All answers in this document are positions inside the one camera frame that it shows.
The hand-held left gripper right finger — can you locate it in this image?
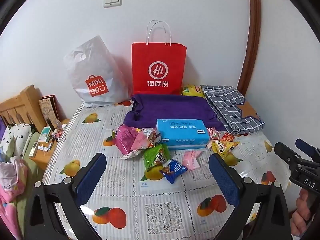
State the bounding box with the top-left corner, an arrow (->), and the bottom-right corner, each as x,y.
208,152 -> 292,240

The wooden nightstand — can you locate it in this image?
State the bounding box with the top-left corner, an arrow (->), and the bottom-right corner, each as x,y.
29,119 -> 70,170

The grey checked cloth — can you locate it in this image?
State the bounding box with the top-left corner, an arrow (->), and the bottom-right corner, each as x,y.
201,85 -> 266,135

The person's right hand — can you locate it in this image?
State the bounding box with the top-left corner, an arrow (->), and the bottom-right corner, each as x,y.
291,187 -> 313,238

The red and white candy packet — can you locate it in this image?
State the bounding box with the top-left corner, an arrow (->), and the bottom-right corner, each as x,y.
206,127 -> 222,140

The pink bear print snack packet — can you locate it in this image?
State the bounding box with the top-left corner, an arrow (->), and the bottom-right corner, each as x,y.
121,128 -> 162,160

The small pink packet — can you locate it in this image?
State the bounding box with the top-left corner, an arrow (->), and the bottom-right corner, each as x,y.
182,151 -> 201,171

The blue tissue pack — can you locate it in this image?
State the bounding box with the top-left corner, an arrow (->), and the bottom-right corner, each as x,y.
156,119 -> 209,150

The white flower print pillow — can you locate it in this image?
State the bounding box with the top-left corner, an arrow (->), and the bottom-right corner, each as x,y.
0,123 -> 34,159

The red paper bag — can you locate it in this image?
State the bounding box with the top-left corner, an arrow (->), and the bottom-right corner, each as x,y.
131,20 -> 187,97

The purple towel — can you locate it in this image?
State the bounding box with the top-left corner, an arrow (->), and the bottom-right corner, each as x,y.
123,93 -> 227,132

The blue cookie packet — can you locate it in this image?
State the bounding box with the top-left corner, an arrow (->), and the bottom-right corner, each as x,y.
159,159 -> 188,184

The white and green box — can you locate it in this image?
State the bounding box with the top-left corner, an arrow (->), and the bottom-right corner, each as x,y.
38,127 -> 52,142

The patterned book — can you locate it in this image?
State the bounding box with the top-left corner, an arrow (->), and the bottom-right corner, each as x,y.
38,94 -> 61,128

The brown wooden door frame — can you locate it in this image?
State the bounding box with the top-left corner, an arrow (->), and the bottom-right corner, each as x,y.
237,0 -> 262,98

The yellow and green snack bag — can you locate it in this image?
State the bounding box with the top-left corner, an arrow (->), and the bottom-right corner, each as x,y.
181,84 -> 207,97

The white remote control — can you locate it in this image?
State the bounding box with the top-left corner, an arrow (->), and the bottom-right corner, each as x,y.
29,142 -> 40,157

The green snack packet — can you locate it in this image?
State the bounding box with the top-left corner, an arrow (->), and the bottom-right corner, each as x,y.
143,144 -> 172,172

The yellow triangular snack packet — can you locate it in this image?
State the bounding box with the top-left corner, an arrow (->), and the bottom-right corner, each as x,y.
212,139 -> 240,160

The white plastic shopping bag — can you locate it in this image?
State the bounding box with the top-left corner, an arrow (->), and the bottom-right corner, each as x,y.
63,35 -> 133,108

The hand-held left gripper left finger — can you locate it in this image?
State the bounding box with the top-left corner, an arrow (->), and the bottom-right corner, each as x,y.
24,152 -> 107,240

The small red snack packet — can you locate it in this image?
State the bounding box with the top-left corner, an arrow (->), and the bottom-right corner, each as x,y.
219,132 -> 235,142

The fruit print tablecloth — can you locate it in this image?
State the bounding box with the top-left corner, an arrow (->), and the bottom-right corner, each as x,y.
41,102 -> 293,240

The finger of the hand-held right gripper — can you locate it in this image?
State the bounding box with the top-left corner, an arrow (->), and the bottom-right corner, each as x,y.
274,142 -> 320,172
295,138 -> 320,161

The wooden headboard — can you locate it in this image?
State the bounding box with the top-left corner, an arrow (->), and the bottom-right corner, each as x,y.
0,84 -> 48,133

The large pink snack bag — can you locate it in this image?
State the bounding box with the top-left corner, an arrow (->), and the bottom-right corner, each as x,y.
114,125 -> 143,154

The green bed sheet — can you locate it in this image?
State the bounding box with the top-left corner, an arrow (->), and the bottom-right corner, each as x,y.
10,131 -> 47,240

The pink clothes pile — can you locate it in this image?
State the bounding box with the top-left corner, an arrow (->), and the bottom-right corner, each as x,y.
0,156 -> 28,240

